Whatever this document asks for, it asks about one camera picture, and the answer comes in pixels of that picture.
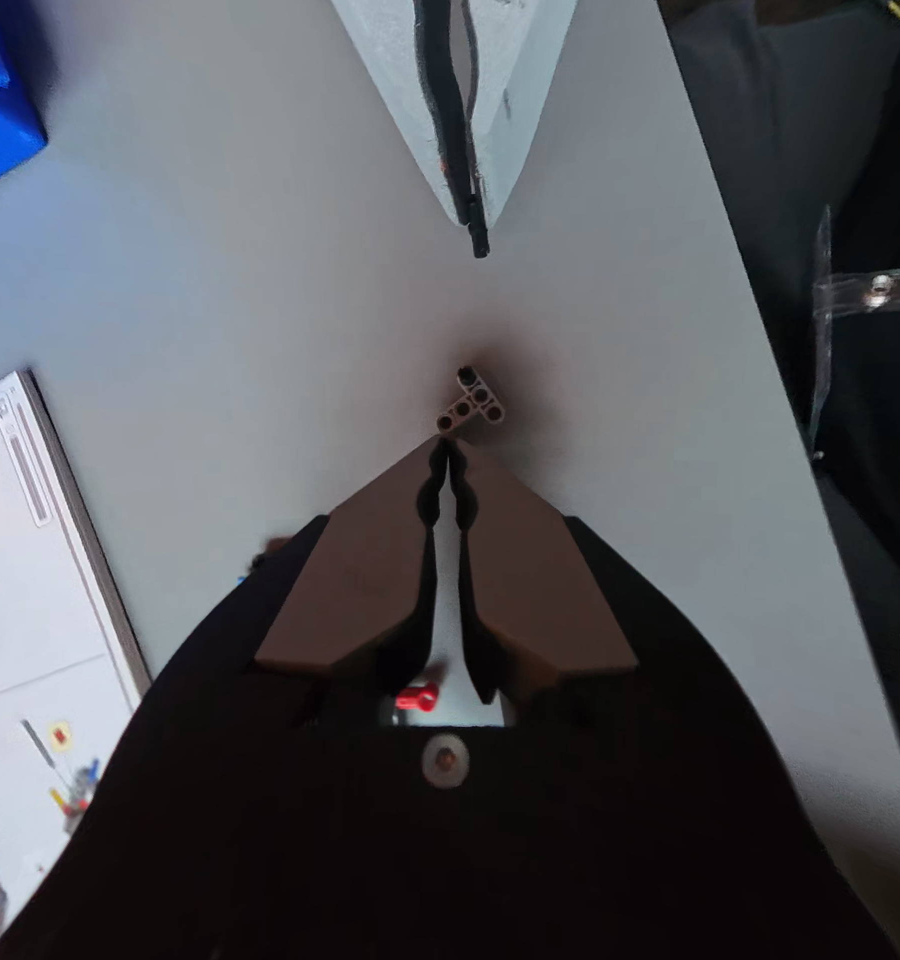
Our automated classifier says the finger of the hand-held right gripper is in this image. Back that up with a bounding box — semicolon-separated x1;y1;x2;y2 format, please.
461;0;579;230
330;0;472;226

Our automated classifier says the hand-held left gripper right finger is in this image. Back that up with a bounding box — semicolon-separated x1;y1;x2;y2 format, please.
447;436;640;706

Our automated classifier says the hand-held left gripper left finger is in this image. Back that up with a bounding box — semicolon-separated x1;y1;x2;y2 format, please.
253;435;451;702

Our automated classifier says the lego engine frame assembly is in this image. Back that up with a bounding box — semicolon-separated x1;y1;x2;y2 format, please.
236;534;451;725

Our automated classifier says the grey T-shaped lego beam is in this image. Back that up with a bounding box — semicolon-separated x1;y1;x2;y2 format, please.
436;365;507;436

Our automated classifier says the lego instruction booklet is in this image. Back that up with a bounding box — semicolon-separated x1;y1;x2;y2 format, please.
0;369;153;942

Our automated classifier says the clear plastic badge holder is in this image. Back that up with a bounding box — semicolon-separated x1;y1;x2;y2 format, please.
808;206;900;459

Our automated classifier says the blue plastic storage bin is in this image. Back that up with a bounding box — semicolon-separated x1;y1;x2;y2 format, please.
0;0;49;198

